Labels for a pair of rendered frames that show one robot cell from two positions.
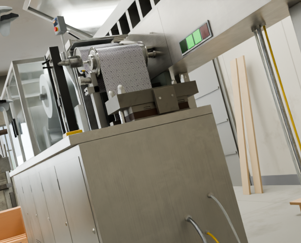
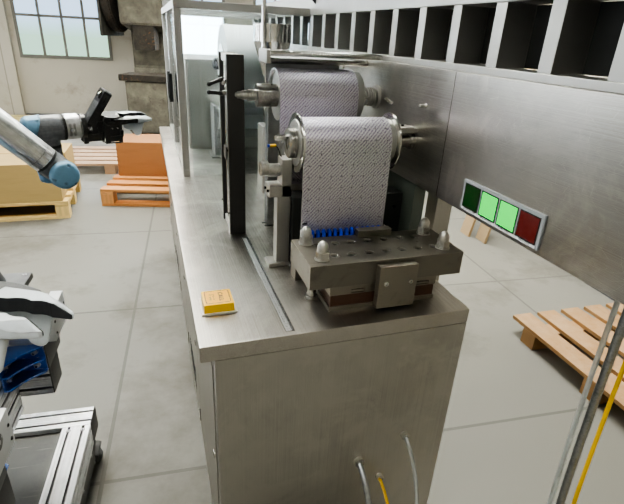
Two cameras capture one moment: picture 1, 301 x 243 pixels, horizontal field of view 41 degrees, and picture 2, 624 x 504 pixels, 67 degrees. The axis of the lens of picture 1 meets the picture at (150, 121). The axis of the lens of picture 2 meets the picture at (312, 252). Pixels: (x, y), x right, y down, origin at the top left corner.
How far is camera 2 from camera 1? 1.03 m
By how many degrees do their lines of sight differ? 29
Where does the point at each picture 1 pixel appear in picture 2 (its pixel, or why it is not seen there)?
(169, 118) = (387, 328)
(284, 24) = not seen: outside the picture
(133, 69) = (362, 178)
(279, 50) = not seen: hidden behind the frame
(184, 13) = (503, 146)
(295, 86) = not seen: hidden behind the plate
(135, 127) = (323, 339)
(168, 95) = (404, 279)
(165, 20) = (460, 114)
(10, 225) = (160, 162)
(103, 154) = (254, 378)
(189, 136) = (409, 356)
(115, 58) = (335, 152)
